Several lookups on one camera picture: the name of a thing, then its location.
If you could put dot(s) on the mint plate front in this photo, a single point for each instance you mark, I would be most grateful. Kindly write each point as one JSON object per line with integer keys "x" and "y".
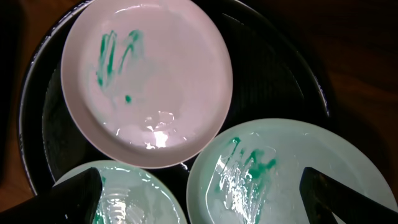
{"x": 131, "y": 195}

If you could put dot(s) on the pink plate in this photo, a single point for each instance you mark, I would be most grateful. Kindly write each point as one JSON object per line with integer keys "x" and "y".
{"x": 148, "y": 83}

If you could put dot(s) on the mint plate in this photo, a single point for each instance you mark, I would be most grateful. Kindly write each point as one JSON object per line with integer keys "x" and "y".
{"x": 131, "y": 195}
{"x": 251, "y": 172}

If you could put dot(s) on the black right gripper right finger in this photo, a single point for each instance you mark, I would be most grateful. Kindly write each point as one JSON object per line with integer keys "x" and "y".
{"x": 325, "y": 199}

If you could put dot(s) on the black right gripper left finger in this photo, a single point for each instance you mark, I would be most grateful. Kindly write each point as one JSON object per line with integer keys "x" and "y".
{"x": 74, "y": 200}

